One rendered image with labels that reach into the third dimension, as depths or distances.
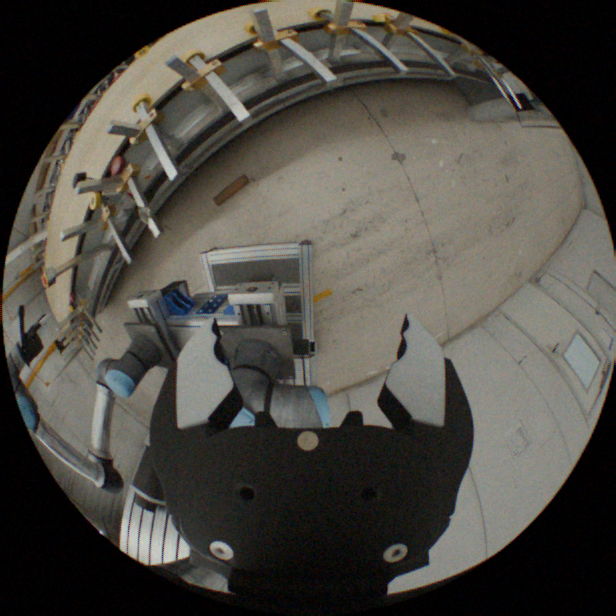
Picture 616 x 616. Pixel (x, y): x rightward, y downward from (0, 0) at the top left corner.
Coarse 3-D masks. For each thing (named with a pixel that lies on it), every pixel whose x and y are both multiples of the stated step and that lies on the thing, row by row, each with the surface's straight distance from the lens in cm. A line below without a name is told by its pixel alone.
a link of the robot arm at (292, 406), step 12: (276, 384) 45; (288, 384) 46; (276, 396) 42; (288, 396) 42; (300, 396) 42; (312, 396) 42; (324, 396) 43; (276, 408) 41; (288, 408) 41; (300, 408) 41; (312, 408) 41; (324, 408) 42; (276, 420) 42; (288, 420) 41; (300, 420) 41; (312, 420) 42; (324, 420) 42
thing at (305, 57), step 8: (280, 40) 79; (288, 40) 78; (288, 48) 75; (296, 48) 73; (296, 56) 73; (304, 56) 69; (312, 56) 69; (304, 64) 70; (312, 64) 66; (320, 64) 66; (320, 72) 63; (328, 72) 64; (328, 80) 61; (336, 80) 63
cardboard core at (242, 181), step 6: (240, 180) 146; (246, 180) 146; (228, 186) 150; (234, 186) 148; (240, 186) 147; (222, 192) 151; (228, 192) 149; (234, 192) 150; (216, 198) 153; (222, 198) 151; (216, 204) 154
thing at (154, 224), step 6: (126, 162) 103; (126, 168) 100; (132, 180) 94; (132, 186) 93; (138, 186) 93; (132, 192) 93; (138, 192) 90; (138, 198) 89; (144, 198) 89; (138, 204) 89; (144, 204) 87; (150, 210) 86; (150, 222) 83; (156, 222) 83; (156, 228) 81; (162, 228) 83; (156, 234) 81
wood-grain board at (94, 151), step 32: (288, 0) 140; (320, 0) 138; (192, 32) 135; (224, 32) 112; (160, 64) 122; (128, 96) 124; (160, 96) 96; (96, 128) 144; (96, 160) 124; (64, 192) 178; (96, 192) 120; (64, 224) 173; (64, 256) 182; (64, 288) 211
